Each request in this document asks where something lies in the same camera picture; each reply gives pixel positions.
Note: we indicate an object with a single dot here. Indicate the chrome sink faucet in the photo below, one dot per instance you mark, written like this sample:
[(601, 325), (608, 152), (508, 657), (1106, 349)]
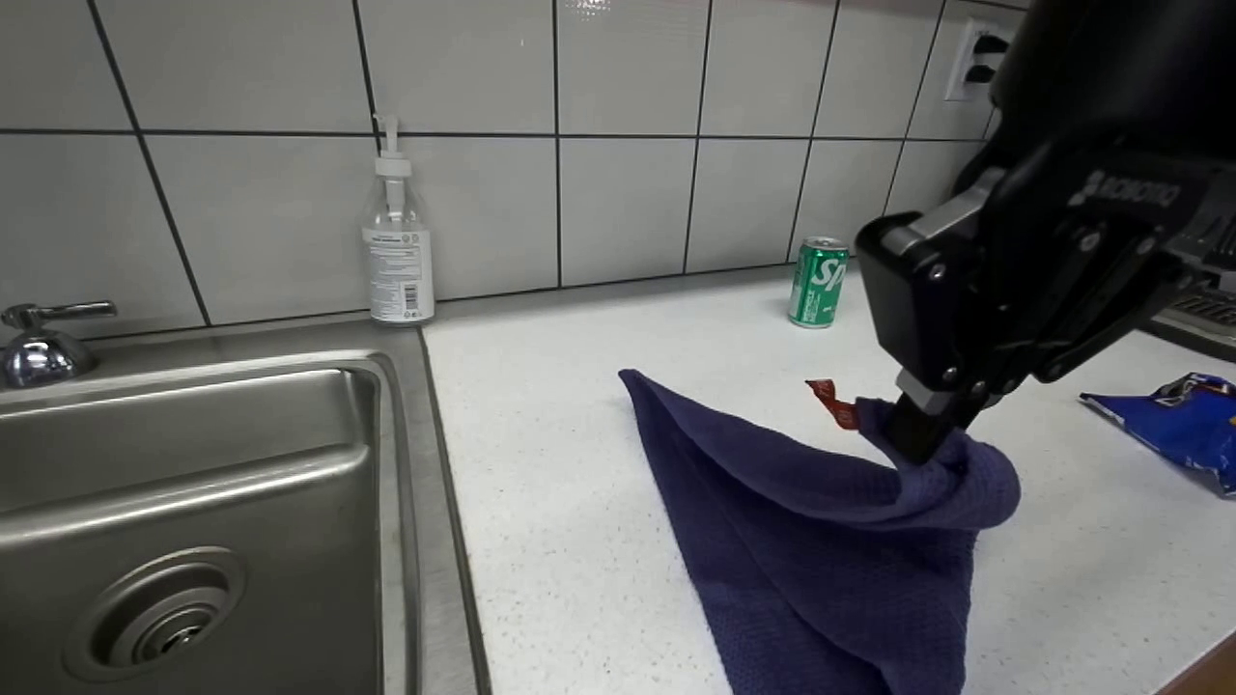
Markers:
[(37, 352)]

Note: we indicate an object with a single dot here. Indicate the wooden base cabinet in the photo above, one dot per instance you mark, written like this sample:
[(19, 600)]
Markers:
[(1209, 679)]

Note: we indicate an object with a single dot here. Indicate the navy blue towel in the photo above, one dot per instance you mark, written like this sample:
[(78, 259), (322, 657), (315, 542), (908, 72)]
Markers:
[(825, 555)]

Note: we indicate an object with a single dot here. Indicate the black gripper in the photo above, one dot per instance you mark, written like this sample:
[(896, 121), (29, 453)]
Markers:
[(1094, 196)]

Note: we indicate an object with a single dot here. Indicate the blue chip bag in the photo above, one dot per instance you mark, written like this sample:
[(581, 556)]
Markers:
[(1191, 429)]

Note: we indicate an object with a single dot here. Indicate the clear soap pump bottle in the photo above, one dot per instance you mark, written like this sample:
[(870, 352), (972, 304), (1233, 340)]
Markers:
[(399, 263)]

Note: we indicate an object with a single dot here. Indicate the white wall power outlet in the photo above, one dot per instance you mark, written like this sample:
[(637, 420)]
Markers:
[(959, 72)]

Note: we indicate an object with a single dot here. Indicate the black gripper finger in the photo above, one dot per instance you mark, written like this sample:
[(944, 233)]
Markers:
[(917, 429)]

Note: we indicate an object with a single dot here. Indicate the stainless steel sink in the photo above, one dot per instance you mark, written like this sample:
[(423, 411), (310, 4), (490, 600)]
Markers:
[(255, 437)]

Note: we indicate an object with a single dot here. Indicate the metal sink drain strainer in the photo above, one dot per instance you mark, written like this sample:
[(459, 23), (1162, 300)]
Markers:
[(158, 616)]

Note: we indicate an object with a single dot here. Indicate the green soda can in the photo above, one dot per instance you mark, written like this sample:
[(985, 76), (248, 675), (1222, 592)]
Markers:
[(816, 285)]

